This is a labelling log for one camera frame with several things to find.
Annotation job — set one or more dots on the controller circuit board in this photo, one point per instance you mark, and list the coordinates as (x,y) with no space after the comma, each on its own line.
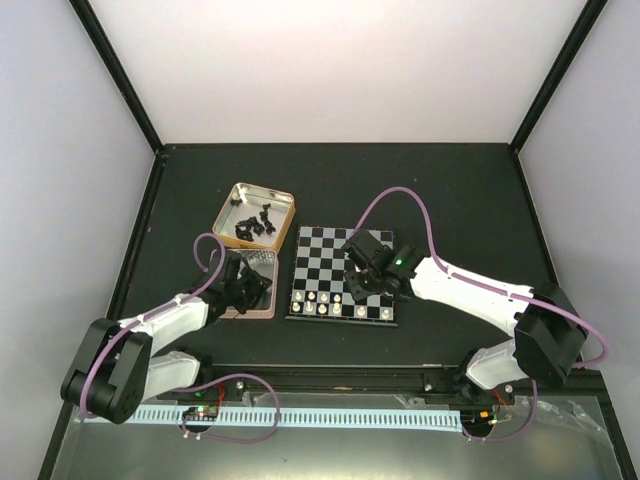
(200,414)
(483,418)

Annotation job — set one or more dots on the right controller circuit board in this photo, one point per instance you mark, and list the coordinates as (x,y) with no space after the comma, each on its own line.
(483,418)

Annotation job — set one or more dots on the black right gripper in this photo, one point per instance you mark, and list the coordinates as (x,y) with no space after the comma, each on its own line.
(357,291)

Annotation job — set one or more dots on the pile of black chess pieces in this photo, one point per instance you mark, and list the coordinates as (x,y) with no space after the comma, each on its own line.
(253,226)

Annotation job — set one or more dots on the pink metal tin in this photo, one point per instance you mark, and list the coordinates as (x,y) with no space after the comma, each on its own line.
(267,264)

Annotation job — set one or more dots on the left controller circuit board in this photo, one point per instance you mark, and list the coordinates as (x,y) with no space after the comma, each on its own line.
(200,414)

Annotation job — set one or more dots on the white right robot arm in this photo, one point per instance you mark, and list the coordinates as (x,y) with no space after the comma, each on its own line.
(544,338)

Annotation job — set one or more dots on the black mounting rail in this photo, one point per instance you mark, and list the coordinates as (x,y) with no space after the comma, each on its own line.
(439,380)

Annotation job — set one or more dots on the black and grey chessboard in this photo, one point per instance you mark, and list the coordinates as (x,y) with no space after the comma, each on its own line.
(319,267)

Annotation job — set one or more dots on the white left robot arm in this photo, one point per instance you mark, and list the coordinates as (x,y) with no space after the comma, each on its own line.
(117,366)

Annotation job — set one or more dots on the gold metal tin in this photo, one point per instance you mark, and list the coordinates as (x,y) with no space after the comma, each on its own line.
(281,214)

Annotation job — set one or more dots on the light blue slotted cable duct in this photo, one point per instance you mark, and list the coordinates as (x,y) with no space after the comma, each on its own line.
(398,419)

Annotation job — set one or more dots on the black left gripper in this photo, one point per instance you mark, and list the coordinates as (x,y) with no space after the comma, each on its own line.
(259,287)

